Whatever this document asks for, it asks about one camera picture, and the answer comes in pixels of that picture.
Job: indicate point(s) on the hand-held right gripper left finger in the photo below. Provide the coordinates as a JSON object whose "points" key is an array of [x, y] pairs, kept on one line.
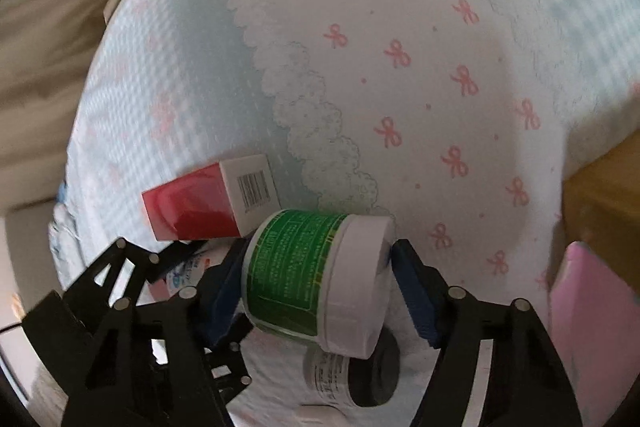
{"points": [[226, 307]]}

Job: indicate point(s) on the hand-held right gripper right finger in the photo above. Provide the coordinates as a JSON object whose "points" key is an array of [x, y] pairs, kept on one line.
{"points": [[416, 297]]}

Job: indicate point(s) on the white jar with green label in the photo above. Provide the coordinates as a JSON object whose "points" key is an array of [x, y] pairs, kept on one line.
{"points": [[310, 277]]}

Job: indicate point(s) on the white and blue printed packet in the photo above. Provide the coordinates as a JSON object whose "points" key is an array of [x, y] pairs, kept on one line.
{"points": [[189, 271]]}

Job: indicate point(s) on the black-lidded jar with white label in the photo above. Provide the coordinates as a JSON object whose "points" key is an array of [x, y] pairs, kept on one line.
{"points": [[350, 379]]}

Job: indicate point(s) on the red and white box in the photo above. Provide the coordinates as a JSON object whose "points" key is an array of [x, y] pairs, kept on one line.
{"points": [[200, 202]]}

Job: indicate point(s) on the pink flat object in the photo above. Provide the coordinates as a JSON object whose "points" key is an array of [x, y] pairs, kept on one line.
{"points": [[595, 322]]}

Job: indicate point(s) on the bed sheet with pink bows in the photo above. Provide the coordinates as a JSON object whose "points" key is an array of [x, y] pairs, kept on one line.
{"points": [[400, 107]]}

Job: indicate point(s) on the yellow-brown box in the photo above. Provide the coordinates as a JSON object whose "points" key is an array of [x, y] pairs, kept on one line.
{"points": [[602, 199]]}

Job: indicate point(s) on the beige duvet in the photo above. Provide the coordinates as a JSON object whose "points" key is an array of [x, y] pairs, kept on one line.
{"points": [[50, 57]]}

